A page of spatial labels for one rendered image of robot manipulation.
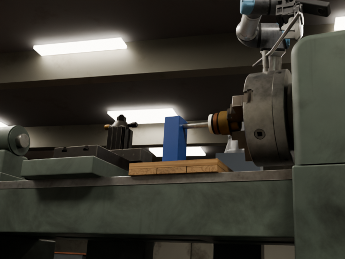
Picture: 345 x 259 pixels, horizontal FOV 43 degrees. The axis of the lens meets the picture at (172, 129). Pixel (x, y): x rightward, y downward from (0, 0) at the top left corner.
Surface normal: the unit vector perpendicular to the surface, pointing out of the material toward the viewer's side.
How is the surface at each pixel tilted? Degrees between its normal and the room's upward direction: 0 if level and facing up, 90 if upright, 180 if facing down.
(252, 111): 99
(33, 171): 90
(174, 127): 90
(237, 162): 90
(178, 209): 90
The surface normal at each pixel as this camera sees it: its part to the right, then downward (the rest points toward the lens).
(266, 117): -0.39, 0.01
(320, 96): -0.40, -0.30
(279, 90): -0.38, -0.51
